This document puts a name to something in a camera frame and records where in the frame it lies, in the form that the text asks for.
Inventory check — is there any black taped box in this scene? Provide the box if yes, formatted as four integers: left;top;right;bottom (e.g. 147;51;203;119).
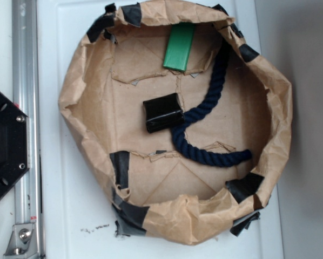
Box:
143;93;185;133

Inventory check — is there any dark blue rope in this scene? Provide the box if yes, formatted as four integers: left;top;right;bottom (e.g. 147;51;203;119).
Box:
172;40;253;168

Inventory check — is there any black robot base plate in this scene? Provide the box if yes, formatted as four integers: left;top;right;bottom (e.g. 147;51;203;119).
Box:
0;92;29;200

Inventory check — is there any green rectangular box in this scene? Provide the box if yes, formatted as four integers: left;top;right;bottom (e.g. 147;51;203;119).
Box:
163;23;196;72

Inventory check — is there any aluminium profile rail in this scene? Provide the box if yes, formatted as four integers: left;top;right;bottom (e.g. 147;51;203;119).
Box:
12;1;46;258

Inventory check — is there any metal corner bracket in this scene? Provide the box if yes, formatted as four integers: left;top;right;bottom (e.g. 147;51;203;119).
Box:
3;223;37;258

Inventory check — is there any brown paper bag basin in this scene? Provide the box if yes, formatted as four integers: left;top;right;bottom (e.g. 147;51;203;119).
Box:
59;1;292;245

